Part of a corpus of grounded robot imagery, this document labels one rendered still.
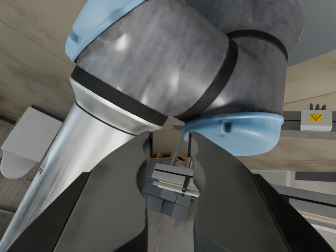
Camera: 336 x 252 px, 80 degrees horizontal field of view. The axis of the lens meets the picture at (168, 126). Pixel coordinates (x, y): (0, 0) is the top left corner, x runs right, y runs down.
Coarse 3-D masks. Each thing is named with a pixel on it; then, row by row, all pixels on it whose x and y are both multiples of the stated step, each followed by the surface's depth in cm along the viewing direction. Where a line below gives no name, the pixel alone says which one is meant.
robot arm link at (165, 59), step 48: (96, 0) 16; (144, 0) 17; (96, 48) 18; (144, 48) 18; (192, 48) 19; (96, 96) 18; (144, 96) 19; (192, 96) 21; (96, 144) 20; (48, 192) 20
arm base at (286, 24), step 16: (224, 0) 30; (240, 0) 28; (256, 0) 28; (272, 0) 27; (288, 0) 27; (208, 16) 33; (224, 16) 29; (240, 16) 27; (256, 16) 27; (272, 16) 26; (288, 16) 27; (304, 16) 29; (224, 32) 28; (240, 32) 26; (256, 32) 26; (272, 32) 26; (288, 32) 27; (288, 48) 28
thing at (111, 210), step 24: (144, 144) 11; (96, 168) 9; (120, 168) 9; (144, 168) 10; (96, 192) 8; (120, 192) 8; (72, 216) 7; (96, 216) 7; (120, 216) 7; (144, 216) 7; (72, 240) 6; (96, 240) 6; (120, 240) 6; (144, 240) 7
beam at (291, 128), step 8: (288, 112) 108; (296, 112) 106; (176, 120) 142; (288, 120) 105; (296, 120) 103; (176, 128) 145; (288, 128) 103; (296, 128) 102; (280, 136) 110; (288, 136) 108; (296, 136) 106; (304, 136) 103; (312, 136) 101; (320, 136) 99; (328, 136) 97
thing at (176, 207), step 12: (156, 156) 430; (180, 156) 396; (156, 180) 386; (144, 192) 399; (156, 192) 369; (168, 192) 364; (156, 204) 388; (168, 204) 383; (180, 204) 376; (180, 216) 372
